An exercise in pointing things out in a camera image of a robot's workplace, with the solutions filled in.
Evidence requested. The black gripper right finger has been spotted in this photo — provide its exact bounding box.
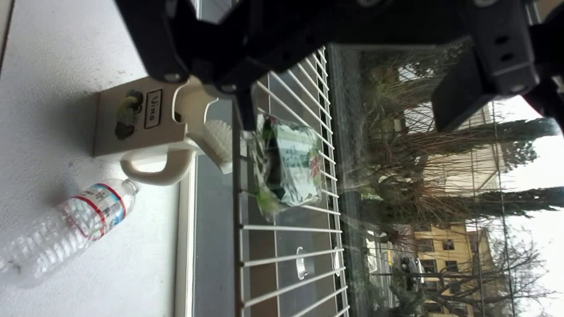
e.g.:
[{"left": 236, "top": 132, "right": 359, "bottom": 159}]
[{"left": 431, "top": 0, "right": 541, "bottom": 132}]

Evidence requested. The white cardboard brush box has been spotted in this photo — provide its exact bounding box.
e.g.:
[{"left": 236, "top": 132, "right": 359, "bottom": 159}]
[{"left": 91, "top": 76, "right": 190, "bottom": 159}]

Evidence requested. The white wire window shelf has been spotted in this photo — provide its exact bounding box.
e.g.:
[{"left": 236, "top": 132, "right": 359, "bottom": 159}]
[{"left": 234, "top": 46, "right": 352, "bottom": 317}]

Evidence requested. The green and white packet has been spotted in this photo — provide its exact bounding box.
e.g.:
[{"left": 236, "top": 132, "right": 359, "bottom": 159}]
[{"left": 248, "top": 113, "right": 326, "bottom": 217}]

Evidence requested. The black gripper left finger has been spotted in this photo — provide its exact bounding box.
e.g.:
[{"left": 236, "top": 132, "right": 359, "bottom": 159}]
[{"left": 114, "top": 0, "right": 261, "bottom": 95}]

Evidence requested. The clear plastic water bottle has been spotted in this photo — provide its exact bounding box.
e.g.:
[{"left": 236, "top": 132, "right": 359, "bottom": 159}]
[{"left": 0, "top": 176, "right": 141, "bottom": 284}]

